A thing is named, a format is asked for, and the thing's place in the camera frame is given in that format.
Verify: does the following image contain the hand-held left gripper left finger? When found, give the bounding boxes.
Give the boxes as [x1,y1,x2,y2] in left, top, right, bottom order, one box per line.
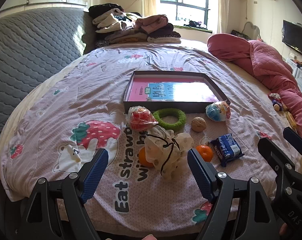
[18,148,109,240]

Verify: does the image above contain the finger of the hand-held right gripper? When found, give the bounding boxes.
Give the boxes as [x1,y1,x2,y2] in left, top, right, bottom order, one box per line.
[257,137,300,188]
[283,127,302,157]

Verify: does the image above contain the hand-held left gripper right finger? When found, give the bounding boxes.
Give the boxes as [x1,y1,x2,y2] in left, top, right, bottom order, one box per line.
[187,148,286,240]

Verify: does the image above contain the blue cookie packet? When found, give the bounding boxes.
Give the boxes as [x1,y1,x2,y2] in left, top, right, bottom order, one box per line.
[210,133,245,167]

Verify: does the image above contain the translucent drawstring pouch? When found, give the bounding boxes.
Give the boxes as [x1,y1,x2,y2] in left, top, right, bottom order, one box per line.
[144,125,194,182]

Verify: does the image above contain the walnut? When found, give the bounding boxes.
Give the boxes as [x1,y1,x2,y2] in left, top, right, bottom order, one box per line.
[191,116,207,132]

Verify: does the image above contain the orange with stem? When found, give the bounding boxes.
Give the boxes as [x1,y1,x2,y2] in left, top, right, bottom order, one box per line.
[138,146,155,168]

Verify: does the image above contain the green fuzzy ring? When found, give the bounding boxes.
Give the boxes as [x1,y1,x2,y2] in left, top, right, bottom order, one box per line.
[152,108,187,132]

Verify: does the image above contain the blue and white toy egg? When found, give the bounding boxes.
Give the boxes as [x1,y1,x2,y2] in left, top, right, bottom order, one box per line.
[205,100,231,122]

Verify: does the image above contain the grey cardboard box tray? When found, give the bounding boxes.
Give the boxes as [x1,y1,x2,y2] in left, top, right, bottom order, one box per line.
[123,71,231,114]

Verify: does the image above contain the red candy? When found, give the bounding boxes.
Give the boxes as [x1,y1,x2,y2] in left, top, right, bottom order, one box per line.
[126,106,159,132]

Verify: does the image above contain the small doll toy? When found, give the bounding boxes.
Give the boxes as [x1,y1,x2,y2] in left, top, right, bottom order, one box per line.
[268,93,283,112]

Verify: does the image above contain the white drawer cabinet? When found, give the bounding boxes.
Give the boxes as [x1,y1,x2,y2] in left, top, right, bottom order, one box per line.
[286,57,302,93]

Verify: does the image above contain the pink quilted quilt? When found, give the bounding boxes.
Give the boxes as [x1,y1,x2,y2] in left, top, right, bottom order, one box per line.
[248,40,302,140]

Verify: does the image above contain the strawberry printed bed sheet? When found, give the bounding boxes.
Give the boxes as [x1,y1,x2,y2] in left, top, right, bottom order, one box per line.
[0,41,301,230]

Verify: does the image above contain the pink exercise book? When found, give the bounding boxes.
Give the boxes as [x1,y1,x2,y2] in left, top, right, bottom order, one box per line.
[130,77,222,103]

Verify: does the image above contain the black television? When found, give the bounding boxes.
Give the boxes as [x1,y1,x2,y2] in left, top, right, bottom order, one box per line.
[283,19,302,60]

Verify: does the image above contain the pink plush blanket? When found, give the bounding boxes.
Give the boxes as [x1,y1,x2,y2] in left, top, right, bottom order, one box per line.
[207,33,253,63]

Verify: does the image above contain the black bag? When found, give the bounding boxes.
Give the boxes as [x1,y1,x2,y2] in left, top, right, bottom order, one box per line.
[231,29,249,40]

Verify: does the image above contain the grey quilted headboard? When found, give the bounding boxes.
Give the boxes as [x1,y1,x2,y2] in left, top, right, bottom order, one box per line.
[0,7,91,155]

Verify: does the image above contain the dark clothes on windowsill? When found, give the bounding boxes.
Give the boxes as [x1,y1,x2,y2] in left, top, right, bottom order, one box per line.
[184,20,209,29]

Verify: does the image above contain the pile of folded clothes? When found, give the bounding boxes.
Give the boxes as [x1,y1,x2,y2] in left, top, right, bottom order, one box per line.
[88,3,182,48]

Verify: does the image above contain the white heart-shaped wire frame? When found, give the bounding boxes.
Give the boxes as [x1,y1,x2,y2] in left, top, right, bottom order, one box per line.
[242,21,262,40]

